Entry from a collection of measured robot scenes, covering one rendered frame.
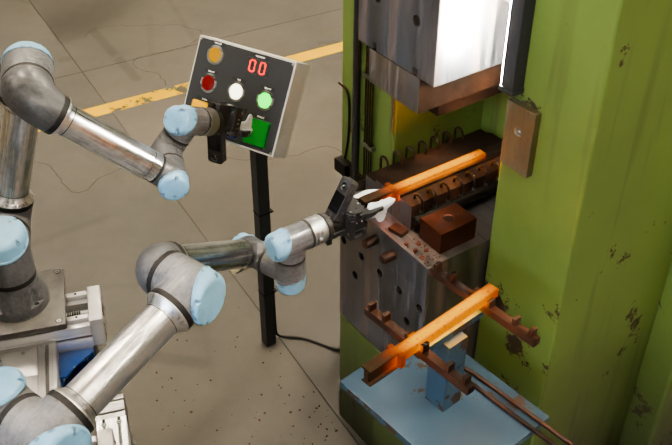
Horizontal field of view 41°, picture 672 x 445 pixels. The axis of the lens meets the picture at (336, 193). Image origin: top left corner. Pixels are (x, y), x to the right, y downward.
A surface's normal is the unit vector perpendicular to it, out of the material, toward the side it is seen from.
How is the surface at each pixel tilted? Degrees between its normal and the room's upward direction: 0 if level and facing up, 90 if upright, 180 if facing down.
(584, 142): 90
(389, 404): 0
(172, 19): 0
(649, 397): 90
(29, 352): 0
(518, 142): 90
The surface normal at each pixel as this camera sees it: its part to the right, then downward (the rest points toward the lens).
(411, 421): 0.00, -0.81
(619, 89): 0.57, 0.48
